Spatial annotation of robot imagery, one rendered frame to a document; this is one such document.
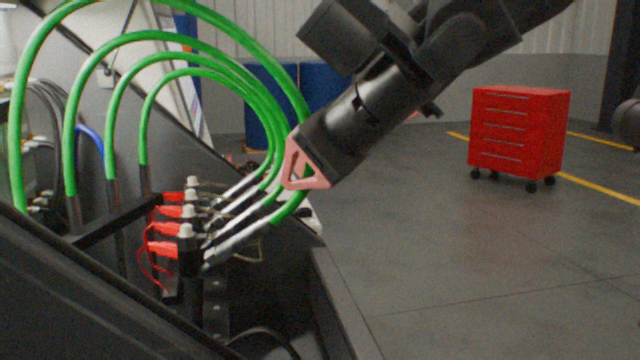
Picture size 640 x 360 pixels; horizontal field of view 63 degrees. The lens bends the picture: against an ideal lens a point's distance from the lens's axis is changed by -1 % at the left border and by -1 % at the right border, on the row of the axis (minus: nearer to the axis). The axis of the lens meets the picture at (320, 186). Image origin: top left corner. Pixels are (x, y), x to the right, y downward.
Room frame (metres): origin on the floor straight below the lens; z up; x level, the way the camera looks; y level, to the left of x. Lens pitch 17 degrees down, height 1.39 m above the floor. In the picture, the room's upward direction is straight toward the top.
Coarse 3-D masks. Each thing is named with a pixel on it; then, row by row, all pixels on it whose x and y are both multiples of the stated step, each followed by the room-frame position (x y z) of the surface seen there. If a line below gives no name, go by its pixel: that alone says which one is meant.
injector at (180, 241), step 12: (180, 240) 0.64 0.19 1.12; (192, 240) 0.65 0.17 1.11; (180, 252) 0.65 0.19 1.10; (192, 252) 0.65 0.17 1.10; (180, 264) 0.65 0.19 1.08; (192, 264) 0.65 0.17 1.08; (192, 276) 0.65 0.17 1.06; (204, 276) 0.65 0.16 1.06; (192, 288) 0.65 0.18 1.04; (192, 300) 0.65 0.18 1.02; (192, 312) 0.65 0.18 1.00
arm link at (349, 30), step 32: (352, 0) 0.44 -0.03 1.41; (384, 0) 0.47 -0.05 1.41; (320, 32) 0.45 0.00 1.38; (352, 32) 0.44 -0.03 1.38; (384, 32) 0.45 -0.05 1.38; (416, 32) 0.46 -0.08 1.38; (448, 32) 0.41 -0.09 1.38; (480, 32) 0.40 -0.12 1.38; (352, 64) 0.45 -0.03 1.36; (448, 64) 0.41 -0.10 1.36
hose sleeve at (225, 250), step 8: (256, 224) 0.56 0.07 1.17; (264, 224) 0.55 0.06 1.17; (272, 224) 0.55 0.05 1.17; (240, 232) 0.56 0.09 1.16; (248, 232) 0.55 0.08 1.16; (256, 232) 0.55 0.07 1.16; (264, 232) 0.55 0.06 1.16; (232, 240) 0.56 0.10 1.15; (240, 240) 0.56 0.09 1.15; (248, 240) 0.55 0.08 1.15; (216, 248) 0.57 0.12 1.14; (224, 248) 0.56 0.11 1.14; (232, 248) 0.56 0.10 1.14; (240, 248) 0.56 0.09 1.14; (224, 256) 0.56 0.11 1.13
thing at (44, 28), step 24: (72, 0) 0.59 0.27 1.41; (96, 0) 0.59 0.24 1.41; (168, 0) 0.57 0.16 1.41; (192, 0) 0.57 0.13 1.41; (48, 24) 0.60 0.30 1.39; (216, 24) 0.56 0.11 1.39; (264, 48) 0.56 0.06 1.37; (24, 72) 0.61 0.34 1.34; (24, 96) 0.61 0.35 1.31; (288, 96) 0.55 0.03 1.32; (24, 192) 0.62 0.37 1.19; (288, 216) 0.55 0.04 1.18
